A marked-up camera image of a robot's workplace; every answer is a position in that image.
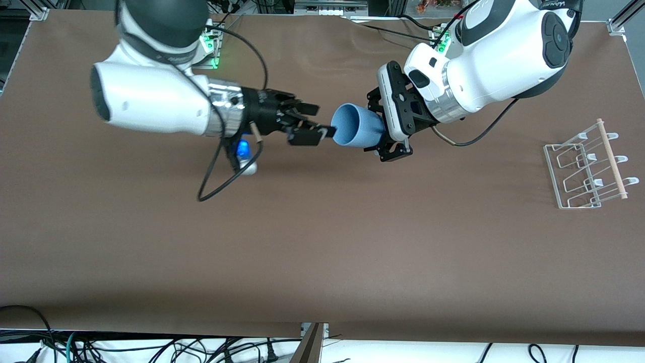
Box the light blue plastic cup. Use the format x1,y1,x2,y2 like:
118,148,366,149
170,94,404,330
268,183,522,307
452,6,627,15
331,103,388,148

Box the silver box with white ports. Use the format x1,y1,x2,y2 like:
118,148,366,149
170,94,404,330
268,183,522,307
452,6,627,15
295,0,368,17

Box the brown table cover sheet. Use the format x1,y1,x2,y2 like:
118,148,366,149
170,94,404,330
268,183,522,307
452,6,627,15
0,9,645,347

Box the metal table beam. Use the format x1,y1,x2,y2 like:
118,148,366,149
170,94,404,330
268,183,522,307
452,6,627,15
288,323,329,363

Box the thin black cable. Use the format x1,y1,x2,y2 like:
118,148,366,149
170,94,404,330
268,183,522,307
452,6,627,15
348,17,439,46

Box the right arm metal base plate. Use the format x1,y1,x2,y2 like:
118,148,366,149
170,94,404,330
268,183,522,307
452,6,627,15
194,20,225,69

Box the thick black cable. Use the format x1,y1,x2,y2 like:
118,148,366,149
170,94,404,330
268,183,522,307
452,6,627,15
398,14,446,36

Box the white wire cup rack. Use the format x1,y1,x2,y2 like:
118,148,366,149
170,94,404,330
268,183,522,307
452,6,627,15
543,118,639,210

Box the black looped floor cable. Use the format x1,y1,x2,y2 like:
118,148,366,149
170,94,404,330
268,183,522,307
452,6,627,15
0,305,56,363

